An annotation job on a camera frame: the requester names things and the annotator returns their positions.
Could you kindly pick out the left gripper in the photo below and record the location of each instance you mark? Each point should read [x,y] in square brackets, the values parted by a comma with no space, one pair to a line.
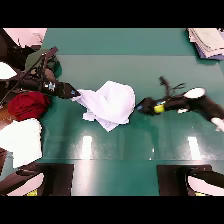
[61,89]

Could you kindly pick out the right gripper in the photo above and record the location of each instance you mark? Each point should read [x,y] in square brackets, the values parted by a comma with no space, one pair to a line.
[150,106]

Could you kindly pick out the white shirt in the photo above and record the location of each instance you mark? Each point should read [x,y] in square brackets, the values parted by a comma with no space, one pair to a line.
[111,103]

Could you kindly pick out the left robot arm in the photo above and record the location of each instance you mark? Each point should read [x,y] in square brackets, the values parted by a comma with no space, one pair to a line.
[29,84]

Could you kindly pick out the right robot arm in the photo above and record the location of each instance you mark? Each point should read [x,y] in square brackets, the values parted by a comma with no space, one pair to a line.
[207,104]

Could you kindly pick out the red garment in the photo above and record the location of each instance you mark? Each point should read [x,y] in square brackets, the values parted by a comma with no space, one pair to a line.
[27,106]

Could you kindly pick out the green garment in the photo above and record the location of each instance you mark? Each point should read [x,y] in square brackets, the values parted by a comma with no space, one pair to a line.
[33,58]

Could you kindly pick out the lavender folded garment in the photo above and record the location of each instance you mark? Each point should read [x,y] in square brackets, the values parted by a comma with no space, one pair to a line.
[213,56]

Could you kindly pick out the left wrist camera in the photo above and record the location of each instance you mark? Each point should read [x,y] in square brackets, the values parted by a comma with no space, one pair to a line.
[46,65]

